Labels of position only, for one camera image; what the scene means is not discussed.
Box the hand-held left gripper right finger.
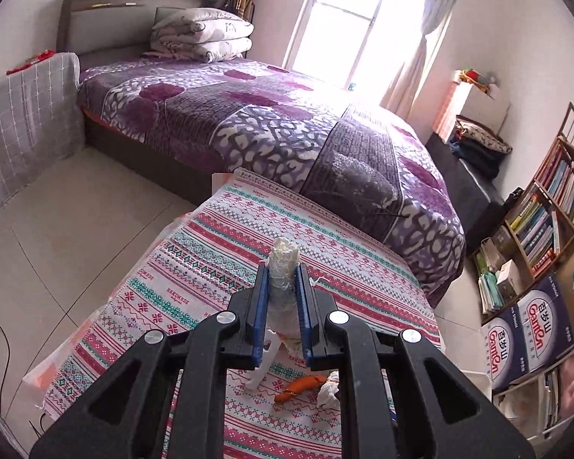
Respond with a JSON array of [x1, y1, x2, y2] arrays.
[[294, 263, 537, 459]]

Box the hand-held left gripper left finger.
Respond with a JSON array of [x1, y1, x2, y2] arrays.
[[29, 263, 271, 459]]

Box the white plastic wrapper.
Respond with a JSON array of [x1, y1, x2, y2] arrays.
[[266, 236, 302, 341]]

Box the orange wrapper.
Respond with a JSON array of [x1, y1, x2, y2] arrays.
[[273, 375, 327, 404]]

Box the white tissue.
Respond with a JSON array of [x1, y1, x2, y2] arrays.
[[315, 370, 341, 410]]

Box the white plastic bin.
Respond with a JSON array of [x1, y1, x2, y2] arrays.
[[457, 368, 491, 403]]

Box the striped patterned tablecloth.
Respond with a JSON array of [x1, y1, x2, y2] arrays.
[[23, 168, 443, 459]]

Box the stack of books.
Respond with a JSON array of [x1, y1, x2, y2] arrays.
[[475, 243, 514, 315]]

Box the bed with purple blanket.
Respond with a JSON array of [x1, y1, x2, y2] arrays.
[[77, 57, 468, 308]]

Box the blue and white carton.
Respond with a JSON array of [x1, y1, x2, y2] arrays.
[[480, 308, 533, 391], [516, 274, 574, 374]]

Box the black bench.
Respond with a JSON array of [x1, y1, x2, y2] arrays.
[[425, 132, 509, 255]]

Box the pile of folded clothes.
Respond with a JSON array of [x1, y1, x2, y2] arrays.
[[448, 115, 513, 179]]

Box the row of colourful books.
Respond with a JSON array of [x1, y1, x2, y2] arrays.
[[506, 195, 563, 277]]

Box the white shelf rack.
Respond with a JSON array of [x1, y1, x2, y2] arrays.
[[492, 339, 574, 443]]

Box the wooden bookshelf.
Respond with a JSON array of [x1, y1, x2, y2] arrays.
[[473, 102, 574, 317]]

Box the white cabinet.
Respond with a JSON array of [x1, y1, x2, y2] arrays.
[[432, 70, 510, 143]]

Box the folded white quilt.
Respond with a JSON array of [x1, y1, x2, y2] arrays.
[[150, 7, 256, 63]]

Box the row of thin books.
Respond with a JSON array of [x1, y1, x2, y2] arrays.
[[536, 145, 574, 226]]

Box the plush toys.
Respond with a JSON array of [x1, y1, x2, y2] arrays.
[[461, 69, 501, 92]]

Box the window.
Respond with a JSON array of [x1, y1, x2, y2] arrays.
[[282, 0, 434, 93]]

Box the white curtain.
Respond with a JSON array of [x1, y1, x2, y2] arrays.
[[380, 0, 462, 116]]

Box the grey checked covered chair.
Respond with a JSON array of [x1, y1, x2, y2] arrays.
[[0, 52, 85, 214]]

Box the dark bed headboard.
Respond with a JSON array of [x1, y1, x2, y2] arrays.
[[56, 0, 219, 54]]

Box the red cloth item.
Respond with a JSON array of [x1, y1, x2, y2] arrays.
[[6, 49, 56, 76]]

